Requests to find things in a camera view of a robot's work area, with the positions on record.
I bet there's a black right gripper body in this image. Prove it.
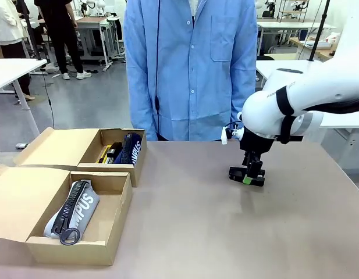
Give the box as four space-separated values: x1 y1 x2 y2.
239 127 275 164

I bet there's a navy zipper pencil case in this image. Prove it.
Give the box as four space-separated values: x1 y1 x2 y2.
113 132 143 167

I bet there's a black stapler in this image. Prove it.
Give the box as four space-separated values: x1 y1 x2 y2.
105 141 124 164

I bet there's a yellow utility knife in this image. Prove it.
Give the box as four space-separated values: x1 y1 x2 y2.
95 144 113 164

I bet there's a grey zipper pencil case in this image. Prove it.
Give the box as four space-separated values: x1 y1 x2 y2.
43 180 100 246

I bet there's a small open cardboard box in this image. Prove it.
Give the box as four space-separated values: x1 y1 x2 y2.
13 127 147 188

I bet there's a large open cardboard box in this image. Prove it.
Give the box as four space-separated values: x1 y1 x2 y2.
0 164 134 267

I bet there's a person in blue shirt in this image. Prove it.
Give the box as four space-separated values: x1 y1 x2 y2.
123 0 259 142

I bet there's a wooden background table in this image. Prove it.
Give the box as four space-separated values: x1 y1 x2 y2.
289 36 335 62

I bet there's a white background long table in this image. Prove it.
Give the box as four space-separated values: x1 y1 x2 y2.
256 20 337 56

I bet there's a black tripod pole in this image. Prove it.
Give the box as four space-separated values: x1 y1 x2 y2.
308 0 331 62

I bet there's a white plastic bag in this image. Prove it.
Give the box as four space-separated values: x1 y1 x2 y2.
326 31 342 45

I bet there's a metal background shelf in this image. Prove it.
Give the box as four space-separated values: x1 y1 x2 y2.
276 0 310 23

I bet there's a brown-topped background desk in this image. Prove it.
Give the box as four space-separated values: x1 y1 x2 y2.
71 16 125 73

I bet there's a bystander with white sneakers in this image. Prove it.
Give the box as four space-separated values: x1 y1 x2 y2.
33 0 93 81

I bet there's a white side table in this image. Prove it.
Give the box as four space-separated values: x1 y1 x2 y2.
0 58 48 135

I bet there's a black stand pole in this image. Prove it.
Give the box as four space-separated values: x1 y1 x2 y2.
21 0 42 61

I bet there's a bystander in white coat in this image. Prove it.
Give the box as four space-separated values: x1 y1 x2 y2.
0 0 36 101

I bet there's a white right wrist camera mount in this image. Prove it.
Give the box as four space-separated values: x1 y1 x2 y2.
221 121 244 145

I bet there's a black earphone cable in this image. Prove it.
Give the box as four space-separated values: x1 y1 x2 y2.
154 0 162 141

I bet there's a black floor cable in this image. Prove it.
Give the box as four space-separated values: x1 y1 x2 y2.
40 67 56 129

